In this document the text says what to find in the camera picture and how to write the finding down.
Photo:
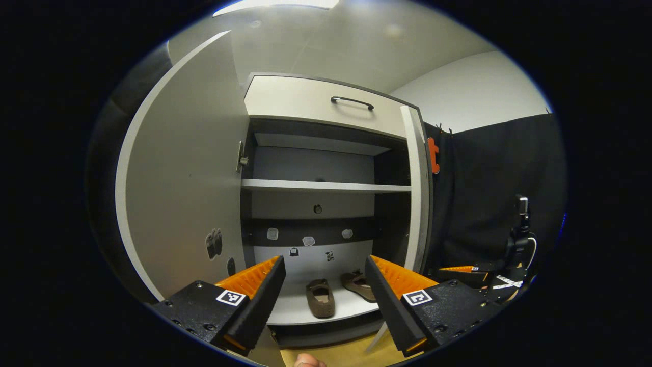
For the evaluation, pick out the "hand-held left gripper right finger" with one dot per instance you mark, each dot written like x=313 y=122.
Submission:
x=389 y=306

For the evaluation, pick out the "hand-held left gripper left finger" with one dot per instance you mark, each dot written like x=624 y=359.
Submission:
x=265 y=300

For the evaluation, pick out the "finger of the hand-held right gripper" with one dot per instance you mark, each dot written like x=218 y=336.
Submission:
x=466 y=278

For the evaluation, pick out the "brown fuzzy shoe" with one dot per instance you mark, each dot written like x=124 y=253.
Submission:
x=356 y=286
x=321 y=300

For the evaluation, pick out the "white shoe cabinet door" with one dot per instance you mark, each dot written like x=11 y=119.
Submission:
x=188 y=163
x=417 y=193

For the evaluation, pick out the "white and grey shoe cabinet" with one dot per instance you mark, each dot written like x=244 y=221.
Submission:
x=316 y=163

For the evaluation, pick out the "white cabinet shelf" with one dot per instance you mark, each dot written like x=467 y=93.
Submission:
x=326 y=186
x=290 y=311

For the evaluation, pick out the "metal door hinge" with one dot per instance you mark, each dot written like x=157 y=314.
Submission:
x=240 y=158

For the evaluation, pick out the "white cabinet drawer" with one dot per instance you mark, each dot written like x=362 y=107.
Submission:
x=295 y=99

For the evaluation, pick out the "ceiling light panel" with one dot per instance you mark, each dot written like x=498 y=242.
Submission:
x=275 y=5

